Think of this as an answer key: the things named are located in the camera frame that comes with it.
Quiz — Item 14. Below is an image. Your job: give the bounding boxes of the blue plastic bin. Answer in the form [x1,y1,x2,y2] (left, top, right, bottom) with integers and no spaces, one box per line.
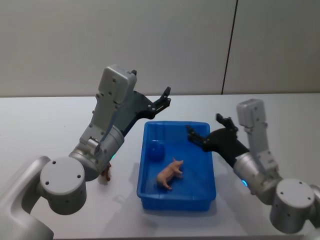
[136,120,217,212]

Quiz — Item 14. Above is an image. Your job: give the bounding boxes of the brown toy animal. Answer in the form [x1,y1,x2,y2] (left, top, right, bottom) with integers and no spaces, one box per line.
[99,162,113,184]

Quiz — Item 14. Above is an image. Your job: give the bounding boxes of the blue toy ball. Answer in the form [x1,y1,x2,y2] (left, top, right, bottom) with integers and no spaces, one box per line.
[148,140,166,162]

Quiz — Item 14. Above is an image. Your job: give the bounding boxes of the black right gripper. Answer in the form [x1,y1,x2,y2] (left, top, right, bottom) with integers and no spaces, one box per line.
[185,113,251,168]

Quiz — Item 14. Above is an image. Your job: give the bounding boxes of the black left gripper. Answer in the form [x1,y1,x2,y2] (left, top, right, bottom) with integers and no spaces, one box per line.
[111,69,172,138]

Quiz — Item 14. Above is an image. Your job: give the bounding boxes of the pink toy pig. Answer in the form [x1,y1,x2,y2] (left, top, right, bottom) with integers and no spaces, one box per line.
[156,157,185,192]

